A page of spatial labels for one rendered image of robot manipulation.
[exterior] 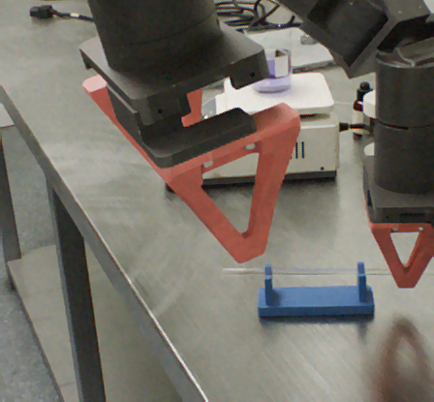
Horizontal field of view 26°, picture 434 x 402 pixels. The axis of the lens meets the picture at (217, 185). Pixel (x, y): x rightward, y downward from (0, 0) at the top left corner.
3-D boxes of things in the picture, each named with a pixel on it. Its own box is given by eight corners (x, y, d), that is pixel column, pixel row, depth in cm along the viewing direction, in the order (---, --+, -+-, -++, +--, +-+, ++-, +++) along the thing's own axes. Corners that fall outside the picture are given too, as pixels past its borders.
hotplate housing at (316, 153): (163, 192, 106) (156, 125, 102) (167, 148, 118) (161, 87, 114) (359, 179, 105) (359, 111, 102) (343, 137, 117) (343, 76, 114)
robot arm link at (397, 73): (360, 43, 72) (413, 58, 68) (424, 25, 76) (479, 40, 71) (359, 126, 75) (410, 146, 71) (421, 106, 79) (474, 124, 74)
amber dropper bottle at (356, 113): (364, 128, 119) (364, 76, 117) (382, 134, 117) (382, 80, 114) (347, 134, 118) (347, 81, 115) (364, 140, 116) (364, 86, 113)
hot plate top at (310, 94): (227, 120, 103) (226, 112, 102) (224, 85, 114) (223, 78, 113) (336, 112, 103) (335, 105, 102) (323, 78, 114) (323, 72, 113)
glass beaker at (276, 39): (303, 89, 109) (301, 20, 106) (280, 104, 105) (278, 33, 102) (259, 82, 112) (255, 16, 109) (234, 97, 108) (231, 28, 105)
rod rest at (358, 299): (258, 317, 81) (256, 281, 79) (258, 296, 84) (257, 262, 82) (375, 315, 80) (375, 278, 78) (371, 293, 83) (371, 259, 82)
